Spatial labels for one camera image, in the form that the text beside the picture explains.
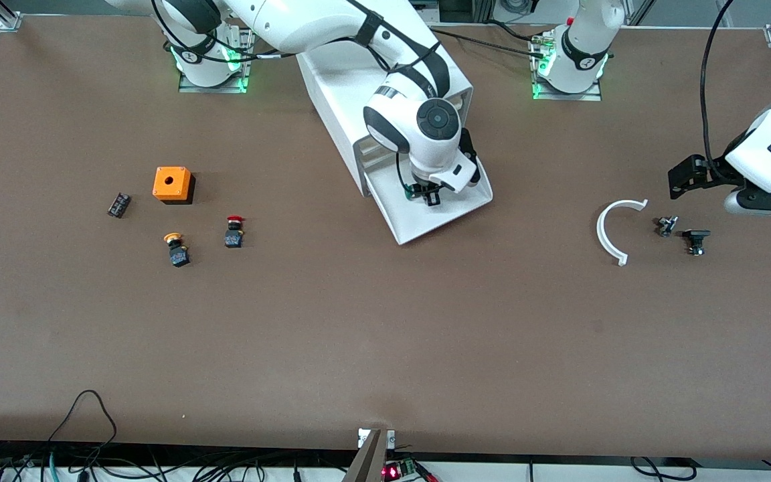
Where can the white lowest drawer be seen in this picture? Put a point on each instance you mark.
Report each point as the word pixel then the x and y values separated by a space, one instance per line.
pixel 425 224

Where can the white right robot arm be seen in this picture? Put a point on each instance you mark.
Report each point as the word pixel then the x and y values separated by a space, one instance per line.
pixel 292 23

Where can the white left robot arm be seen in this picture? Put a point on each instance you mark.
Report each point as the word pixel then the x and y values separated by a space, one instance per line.
pixel 583 40

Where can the red push button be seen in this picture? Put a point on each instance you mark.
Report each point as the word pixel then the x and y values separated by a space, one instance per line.
pixel 234 234

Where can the yellow push button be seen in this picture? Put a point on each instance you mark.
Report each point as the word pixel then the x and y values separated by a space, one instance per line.
pixel 178 253

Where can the small metal fitting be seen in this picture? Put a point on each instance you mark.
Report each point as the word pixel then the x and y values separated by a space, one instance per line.
pixel 666 226

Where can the black device box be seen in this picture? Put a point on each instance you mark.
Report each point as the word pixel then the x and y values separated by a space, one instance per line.
pixel 466 8

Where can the circuit board with red light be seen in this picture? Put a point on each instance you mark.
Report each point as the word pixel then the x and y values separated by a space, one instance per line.
pixel 392 472

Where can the small black contact block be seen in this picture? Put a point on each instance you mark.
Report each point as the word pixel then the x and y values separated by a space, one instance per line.
pixel 119 205

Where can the black flat-head switch part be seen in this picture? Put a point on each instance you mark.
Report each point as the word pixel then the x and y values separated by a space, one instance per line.
pixel 696 235

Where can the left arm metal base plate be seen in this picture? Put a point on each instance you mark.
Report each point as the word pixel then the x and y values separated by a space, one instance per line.
pixel 566 96

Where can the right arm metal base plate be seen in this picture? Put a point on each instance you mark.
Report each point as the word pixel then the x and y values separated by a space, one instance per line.
pixel 248 73

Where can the small white metal bracket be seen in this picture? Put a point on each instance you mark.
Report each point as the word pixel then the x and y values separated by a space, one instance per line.
pixel 391 438

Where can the orange button enclosure box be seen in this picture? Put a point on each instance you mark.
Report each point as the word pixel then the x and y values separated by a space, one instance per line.
pixel 173 182

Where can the brown camera mount post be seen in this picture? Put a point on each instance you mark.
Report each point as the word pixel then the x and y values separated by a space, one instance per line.
pixel 369 462

